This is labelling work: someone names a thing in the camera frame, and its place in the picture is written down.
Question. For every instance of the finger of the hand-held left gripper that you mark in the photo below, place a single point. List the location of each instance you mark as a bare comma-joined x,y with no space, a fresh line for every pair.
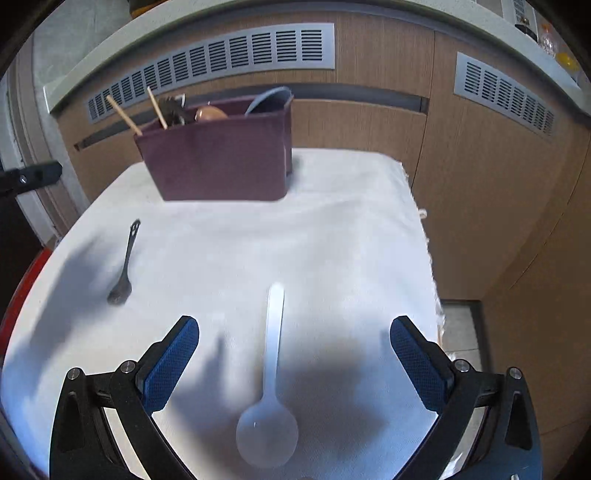
32,175

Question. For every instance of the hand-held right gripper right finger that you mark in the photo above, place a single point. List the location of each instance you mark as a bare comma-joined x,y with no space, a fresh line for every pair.
418,364

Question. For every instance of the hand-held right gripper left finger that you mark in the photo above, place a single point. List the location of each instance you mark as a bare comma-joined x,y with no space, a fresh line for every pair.
171,364

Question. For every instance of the white plastic spoon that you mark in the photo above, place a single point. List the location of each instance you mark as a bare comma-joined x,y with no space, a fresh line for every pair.
272,369

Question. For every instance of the wooden chopstick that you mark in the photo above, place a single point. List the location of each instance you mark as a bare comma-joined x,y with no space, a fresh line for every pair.
124,115
157,107

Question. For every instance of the purple plastic utensil holder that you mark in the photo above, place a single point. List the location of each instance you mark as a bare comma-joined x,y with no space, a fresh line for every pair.
217,161

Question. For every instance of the wooden spoon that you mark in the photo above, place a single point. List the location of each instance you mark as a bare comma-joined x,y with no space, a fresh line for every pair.
211,113

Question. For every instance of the pale stone ledge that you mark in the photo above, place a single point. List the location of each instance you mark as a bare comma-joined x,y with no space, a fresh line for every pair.
115,50

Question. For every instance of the shiny metal spoon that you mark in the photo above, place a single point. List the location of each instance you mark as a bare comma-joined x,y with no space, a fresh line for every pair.
173,113

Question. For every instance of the cream tablecloth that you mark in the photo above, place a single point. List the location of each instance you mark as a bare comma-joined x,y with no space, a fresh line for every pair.
300,258

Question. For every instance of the long grey vent grille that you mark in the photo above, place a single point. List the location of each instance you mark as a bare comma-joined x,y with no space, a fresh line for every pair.
231,53

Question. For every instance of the grey-blue plastic spoon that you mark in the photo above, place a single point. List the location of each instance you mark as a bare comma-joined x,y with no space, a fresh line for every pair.
268,99

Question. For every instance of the short grey vent grille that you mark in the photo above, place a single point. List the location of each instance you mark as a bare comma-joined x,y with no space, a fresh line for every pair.
503,92

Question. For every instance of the yellow object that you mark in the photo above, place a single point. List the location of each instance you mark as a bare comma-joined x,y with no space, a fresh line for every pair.
568,64

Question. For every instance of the clear bottle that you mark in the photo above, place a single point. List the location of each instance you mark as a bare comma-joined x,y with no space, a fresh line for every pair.
547,40

